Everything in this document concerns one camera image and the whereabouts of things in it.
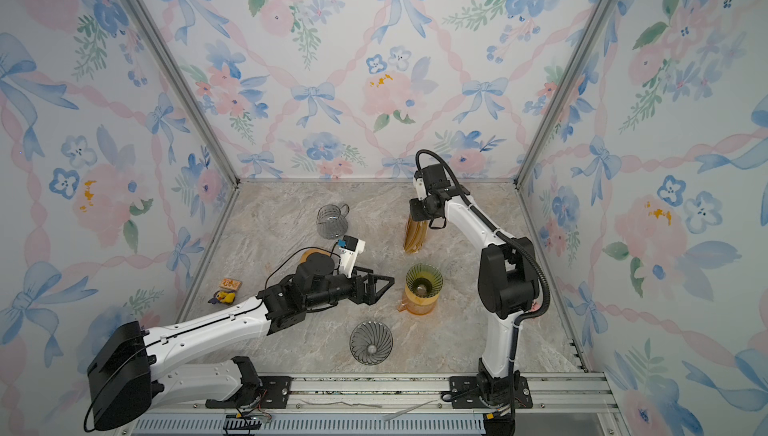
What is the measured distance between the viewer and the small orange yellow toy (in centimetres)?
89

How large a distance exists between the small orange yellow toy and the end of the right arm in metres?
0.59

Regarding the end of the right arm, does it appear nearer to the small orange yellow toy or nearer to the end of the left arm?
the end of the left arm

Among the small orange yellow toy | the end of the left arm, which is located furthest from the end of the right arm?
the small orange yellow toy

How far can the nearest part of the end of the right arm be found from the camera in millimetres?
692
